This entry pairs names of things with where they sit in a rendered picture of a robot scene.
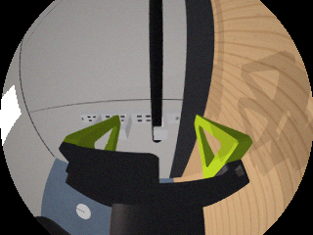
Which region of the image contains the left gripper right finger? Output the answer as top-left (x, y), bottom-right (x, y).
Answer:
top-left (195, 115), bottom-right (252, 178)

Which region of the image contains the grey wall panel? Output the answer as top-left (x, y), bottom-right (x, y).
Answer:
top-left (20, 0), bottom-right (214, 178)

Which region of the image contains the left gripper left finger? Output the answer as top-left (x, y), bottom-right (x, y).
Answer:
top-left (63, 115), bottom-right (120, 151)

